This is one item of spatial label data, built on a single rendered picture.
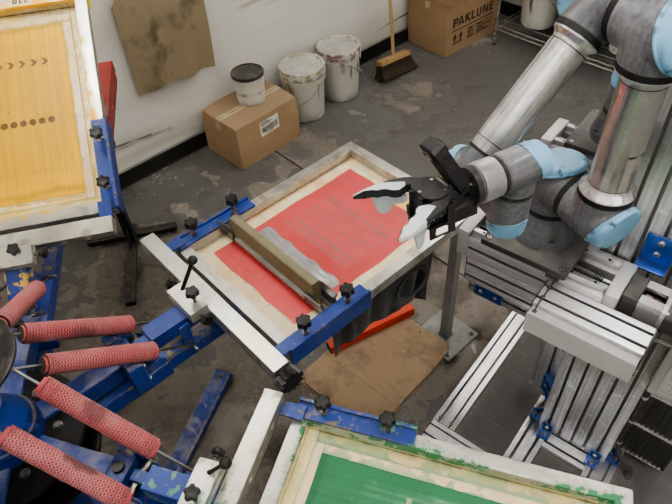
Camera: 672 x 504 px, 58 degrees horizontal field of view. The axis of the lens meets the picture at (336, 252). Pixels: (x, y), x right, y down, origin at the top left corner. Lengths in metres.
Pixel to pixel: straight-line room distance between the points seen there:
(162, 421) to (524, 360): 1.55
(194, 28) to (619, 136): 2.91
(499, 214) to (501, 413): 1.42
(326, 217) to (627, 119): 1.11
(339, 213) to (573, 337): 0.91
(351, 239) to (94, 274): 1.87
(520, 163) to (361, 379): 1.81
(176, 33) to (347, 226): 2.01
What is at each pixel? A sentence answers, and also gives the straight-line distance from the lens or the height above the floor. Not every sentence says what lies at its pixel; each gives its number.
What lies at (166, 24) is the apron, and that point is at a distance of 3.71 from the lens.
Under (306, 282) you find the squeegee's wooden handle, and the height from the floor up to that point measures 1.05.
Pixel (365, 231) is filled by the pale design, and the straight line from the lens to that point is 2.01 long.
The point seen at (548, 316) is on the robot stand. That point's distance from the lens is 1.56.
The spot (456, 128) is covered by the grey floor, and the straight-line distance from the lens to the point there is 4.18.
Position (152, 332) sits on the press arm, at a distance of 1.74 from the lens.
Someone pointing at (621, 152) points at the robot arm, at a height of 1.62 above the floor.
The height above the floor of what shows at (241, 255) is 0.96.
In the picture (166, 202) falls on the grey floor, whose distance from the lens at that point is 3.81.
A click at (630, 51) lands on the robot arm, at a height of 1.82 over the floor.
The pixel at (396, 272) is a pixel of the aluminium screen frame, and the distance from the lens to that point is 1.84.
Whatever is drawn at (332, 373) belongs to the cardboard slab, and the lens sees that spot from 2.78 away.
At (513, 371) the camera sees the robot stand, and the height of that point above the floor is 0.21.
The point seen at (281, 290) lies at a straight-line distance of 1.86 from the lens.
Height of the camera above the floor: 2.35
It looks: 46 degrees down
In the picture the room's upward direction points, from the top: 4 degrees counter-clockwise
